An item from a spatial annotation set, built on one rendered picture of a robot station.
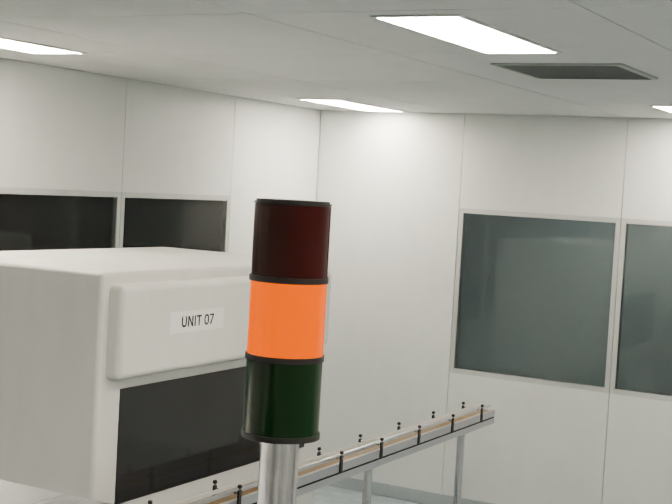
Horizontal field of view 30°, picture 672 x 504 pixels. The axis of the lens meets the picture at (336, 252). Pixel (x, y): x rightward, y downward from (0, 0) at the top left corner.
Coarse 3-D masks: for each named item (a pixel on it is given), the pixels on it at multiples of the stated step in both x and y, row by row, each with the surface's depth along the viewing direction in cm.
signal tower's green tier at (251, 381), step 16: (256, 368) 79; (272, 368) 78; (288, 368) 78; (304, 368) 78; (320, 368) 80; (256, 384) 79; (272, 384) 78; (288, 384) 78; (304, 384) 78; (320, 384) 80; (256, 400) 79; (272, 400) 78; (288, 400) 78; (304, 400) 79; (256, 416) 79; (272, 416) 78; (288, 416) 78; (304, 416) 79; (256, 432) 79; (272, 432) 78; (288, 432) 78; (304, 432) 79
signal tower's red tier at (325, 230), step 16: (256, 208) 79; (272, 208) 78; (288, 208) 77; (304, 208) 78; (320, 208) 78; (256, 224) 79; (272, 224) 78; (288, 224) 77; (304, 224) 78; (320, 224) 78; (256, 240) 79; (272, 240) 78; (288, 240) 78; (304, 240) 78; (320, 240) 78; (256, 256) 79; (272, 256) 78; (288, 256) 78; (304, 256) 78; (320, 256) 79; (256, 272) 79; (272, 272) 78; (288, 272) 78; (304, 272) 78; (320, 272) 79
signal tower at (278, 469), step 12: (276, 204) 78; (288, 204) 78; (300, 204) 77; (312, 204) 78; (324, 204) 79; (252, 276) 79; (264, 276) 78; (252, 360) 79; (264, 360) 78; (276, 360) 78; (288, 360) 78; (300, 360) 78; (312, 360) 79; (264, 444) 80; (276, 444) 79; (288, 444) 80; (264, 456) 80; (276, 456) 79; (288, 456) 80; (264, 468) 80; (276, 468) 79; (288, 468) 80; (264, 480) 80; (276, 480) 80; (288, 480) 80; (264, 492) 80; (276, 492) 80; (288, 492) 80
